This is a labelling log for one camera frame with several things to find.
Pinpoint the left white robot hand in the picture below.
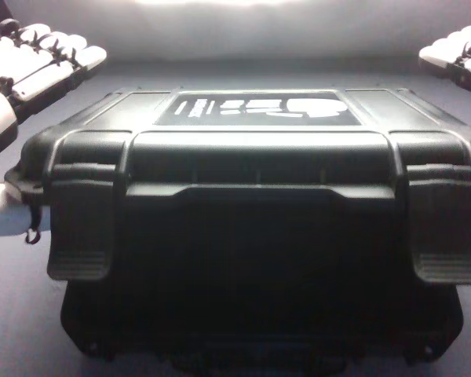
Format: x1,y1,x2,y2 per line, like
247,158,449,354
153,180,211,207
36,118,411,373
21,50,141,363
0,19,108,245

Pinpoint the black plastic carry case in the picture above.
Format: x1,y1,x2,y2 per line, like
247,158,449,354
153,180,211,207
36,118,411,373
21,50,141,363
2,88,471,377

